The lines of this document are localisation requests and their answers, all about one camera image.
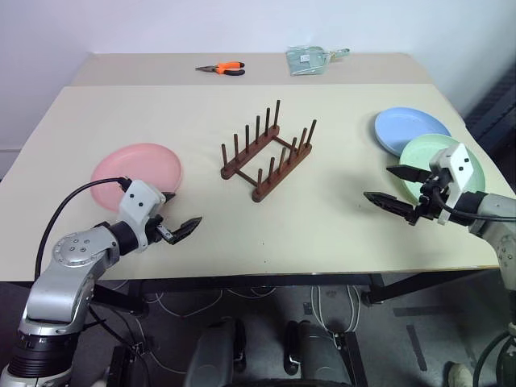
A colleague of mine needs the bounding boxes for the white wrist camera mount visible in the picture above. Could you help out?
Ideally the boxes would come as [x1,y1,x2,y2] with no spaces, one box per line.
[428,142,476,225]
[117,179,167,252]

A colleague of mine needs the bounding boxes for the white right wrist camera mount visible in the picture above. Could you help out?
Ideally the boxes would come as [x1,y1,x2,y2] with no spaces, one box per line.
[428,142,476,225]

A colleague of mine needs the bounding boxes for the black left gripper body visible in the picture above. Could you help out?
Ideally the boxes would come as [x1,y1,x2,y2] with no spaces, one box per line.
[145,215,177,246]

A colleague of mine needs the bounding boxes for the light blue plate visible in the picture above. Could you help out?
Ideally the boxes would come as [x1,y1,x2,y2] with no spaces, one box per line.
[374,106,453,157]

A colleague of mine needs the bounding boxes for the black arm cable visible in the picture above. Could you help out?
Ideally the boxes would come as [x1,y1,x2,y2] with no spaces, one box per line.
[432,185,516,222]
[34,177,131,280]

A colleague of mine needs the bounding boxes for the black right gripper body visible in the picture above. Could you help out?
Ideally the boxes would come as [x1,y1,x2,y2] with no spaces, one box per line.
[408,170,449,226]

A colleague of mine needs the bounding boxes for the brown wooden dish rack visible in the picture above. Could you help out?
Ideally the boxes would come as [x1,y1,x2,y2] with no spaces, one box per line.
[219,98,318,203]

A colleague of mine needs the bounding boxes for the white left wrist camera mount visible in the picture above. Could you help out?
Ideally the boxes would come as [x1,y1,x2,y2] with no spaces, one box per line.
[117,179,167,252]

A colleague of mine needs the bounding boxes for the white floor cable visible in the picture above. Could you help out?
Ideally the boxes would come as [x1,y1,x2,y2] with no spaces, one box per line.
[152,286,225,320]
[309,284,362,334]

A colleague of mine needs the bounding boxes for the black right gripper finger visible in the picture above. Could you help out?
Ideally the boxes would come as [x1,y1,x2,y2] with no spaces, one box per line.
[385,164,431,183]
[363,191,415,221]

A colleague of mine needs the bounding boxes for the pink red plate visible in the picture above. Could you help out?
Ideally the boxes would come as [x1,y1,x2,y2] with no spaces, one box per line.
[89,143,185,213]

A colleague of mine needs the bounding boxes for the orange handled pliers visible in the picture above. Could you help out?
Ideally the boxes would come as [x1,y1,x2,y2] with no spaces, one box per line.
[194,60,246,77]

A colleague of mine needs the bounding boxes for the black table frame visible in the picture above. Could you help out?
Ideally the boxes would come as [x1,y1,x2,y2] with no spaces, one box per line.
[0,268,503,316]

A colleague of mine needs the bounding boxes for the dark rounded shape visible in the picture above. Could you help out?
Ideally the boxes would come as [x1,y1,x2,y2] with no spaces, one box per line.
[183,317,248,387]
[282,319,352,387]

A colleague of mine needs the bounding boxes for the light green plate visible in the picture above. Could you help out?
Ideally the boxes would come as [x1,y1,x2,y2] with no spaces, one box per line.
[398,133,486,206]

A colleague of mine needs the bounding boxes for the white shoe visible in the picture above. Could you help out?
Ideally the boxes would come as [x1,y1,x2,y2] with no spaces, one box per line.
[444,361,476,387]

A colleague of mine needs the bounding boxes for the dark ribbed radiator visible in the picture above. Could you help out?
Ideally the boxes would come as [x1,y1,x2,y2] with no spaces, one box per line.
[462,64,516,163]

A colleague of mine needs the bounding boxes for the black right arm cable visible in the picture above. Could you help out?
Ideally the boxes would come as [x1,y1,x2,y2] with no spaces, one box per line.
[432,185,516,222]

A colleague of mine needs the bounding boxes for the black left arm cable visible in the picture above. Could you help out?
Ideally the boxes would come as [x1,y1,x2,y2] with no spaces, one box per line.
[34,177,131,280]

